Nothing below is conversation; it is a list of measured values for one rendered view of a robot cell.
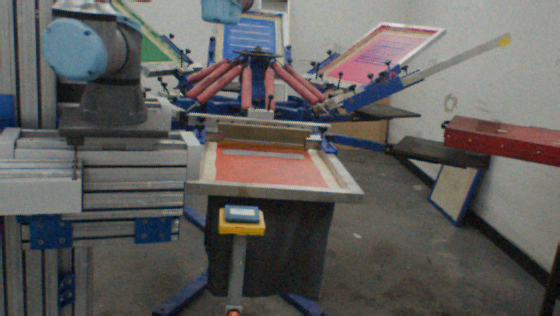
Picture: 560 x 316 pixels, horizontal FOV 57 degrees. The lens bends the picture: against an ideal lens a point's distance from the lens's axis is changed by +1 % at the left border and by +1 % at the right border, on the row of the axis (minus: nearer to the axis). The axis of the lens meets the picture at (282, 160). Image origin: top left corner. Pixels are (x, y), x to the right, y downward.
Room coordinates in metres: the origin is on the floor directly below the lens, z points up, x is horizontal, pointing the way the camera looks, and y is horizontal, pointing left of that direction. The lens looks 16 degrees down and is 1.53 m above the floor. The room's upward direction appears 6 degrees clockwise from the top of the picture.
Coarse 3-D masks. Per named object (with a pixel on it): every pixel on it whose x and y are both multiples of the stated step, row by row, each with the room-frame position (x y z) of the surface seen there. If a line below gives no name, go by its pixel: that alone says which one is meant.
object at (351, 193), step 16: (336, 160) 1.99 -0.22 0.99; (336, 176) 1.85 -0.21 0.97; (192, 192) 1.53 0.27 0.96; (208, 192) 1.54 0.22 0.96; (224, 192) 1.54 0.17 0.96; (240, 192) 1.55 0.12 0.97; (256, 192) 1.56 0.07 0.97; (272, 192) 1.56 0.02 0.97; (288, 192) 1.57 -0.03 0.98; (304, 192) 1.58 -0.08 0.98; (320, 192) 1.59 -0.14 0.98; (336, 192) 1.59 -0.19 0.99; (352, 192) 1.61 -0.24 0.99
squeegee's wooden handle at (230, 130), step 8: (224, 128) 2.14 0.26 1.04; (232, 128) 2.14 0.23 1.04; (240, 128) 2.15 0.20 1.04; (248, 128) 2.15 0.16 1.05; (256, 128) 2.16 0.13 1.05; (264, 128) 2.16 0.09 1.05; (272, 128) 2.17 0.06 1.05; (280, 128) 2.17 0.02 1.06; (288, 128) 2.18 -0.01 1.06; (296, 128) 2.19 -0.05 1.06; (304, 128) 2.21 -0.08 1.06; (224, 136) 2.14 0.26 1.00; (232, 136) 2.14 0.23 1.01; (240, 136) 2.15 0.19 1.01; (248, 136) 2.15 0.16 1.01; (256, 136) 2.16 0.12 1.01; (264, 136) 2.16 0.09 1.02; (272, 136) 2.17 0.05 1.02; (280, 136) 2.17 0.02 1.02; (288, 136) 2.18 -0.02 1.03; (296, 136) 2.18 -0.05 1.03; (304, 136) 2.19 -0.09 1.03; (304, 144) 2.19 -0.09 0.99
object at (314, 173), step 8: (280, 152) 2.15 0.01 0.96; (288, 152) 2.17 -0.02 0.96; (296, 152) 2.18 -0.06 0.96; (304, 152) 2.20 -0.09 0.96; (304, 160) 2.07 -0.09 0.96; (312, 168) 1.96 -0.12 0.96; (312, 176) 1.85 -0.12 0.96; (320, 176) 1.86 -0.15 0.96; (288, 184) 1.72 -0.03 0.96; (296, 184) 1.73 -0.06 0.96; (304, 184) 1.74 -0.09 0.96; (312, 184) 1.75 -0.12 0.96; (320, 184) 1.76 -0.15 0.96
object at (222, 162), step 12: (216, 156) 1.98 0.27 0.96; (228, 156) 2.00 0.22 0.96; (264, 156) 2.05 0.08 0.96; (216, 168) 1.82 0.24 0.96; (228, 168) 1.83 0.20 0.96; (216, 180) 1.68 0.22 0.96; (228, 180) 1.69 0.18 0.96; (240, 180) 1.71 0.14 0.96; (252, 180) 1.72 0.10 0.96; (264, 180) 1.74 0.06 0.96
